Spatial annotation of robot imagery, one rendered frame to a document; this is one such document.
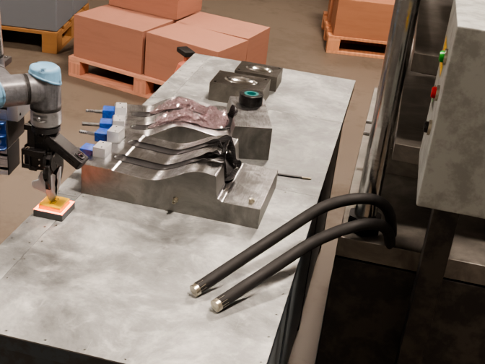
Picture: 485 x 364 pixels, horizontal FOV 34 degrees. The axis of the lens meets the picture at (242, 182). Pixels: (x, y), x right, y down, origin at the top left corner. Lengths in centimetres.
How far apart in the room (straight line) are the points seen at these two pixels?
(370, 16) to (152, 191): 451
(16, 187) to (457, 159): 267
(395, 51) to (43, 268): 99
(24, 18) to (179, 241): 405
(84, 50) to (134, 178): 327
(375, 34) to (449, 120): 485
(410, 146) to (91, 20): 343
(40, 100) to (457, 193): 99
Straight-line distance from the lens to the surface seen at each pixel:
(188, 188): 208
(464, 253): 220
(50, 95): 195
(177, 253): 195
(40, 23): 586
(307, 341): 304
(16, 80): 193
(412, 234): 223
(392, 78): 200
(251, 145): 245
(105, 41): 522
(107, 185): 216
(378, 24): 647
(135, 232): 203
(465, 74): 163
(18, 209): 378
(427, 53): 206
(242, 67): 312
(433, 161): 170
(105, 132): 231
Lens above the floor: 184
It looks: 26 degrees down
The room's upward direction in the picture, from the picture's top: 7 degrees clockwise
